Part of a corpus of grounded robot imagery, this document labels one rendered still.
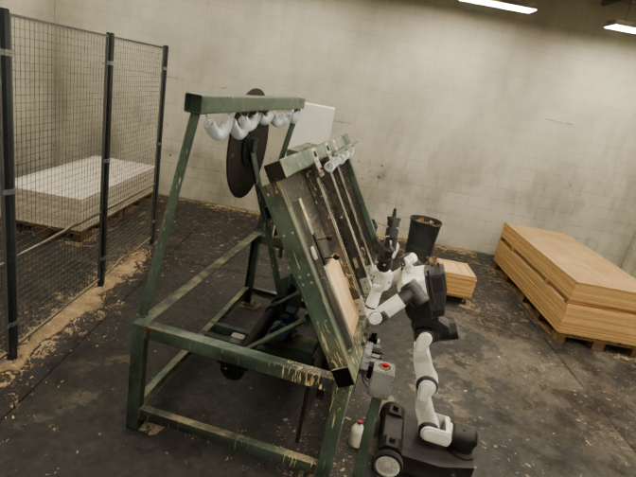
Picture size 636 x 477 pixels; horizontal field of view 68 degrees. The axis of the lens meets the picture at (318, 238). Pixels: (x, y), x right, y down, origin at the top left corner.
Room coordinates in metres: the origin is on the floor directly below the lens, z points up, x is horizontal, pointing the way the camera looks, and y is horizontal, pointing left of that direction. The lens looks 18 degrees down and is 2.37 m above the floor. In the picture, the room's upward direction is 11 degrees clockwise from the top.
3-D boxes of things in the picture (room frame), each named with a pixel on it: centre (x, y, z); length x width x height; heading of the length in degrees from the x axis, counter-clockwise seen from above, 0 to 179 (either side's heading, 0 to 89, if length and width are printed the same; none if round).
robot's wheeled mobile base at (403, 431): (2.77, -1.00, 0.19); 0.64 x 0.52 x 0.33; 81
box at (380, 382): (2.35, -0.50, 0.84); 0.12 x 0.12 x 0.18; 81
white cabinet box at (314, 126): (7.04, 0.39, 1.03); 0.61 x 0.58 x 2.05; 1
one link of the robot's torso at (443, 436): (2.76, -1.04, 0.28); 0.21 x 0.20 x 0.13; 81
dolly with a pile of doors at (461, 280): (5.96, -1.82, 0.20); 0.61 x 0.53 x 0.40; 1
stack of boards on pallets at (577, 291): (6.28, -3.42, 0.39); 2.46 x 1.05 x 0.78; 1
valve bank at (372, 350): (2.80, -0.51, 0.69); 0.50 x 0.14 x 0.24; 171
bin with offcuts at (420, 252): (7.25, -1.61, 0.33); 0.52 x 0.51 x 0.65; 1
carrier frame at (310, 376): (3.52, 0.17, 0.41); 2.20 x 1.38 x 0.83; 171
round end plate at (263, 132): (3.48, 0.60, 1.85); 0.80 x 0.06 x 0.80; 171
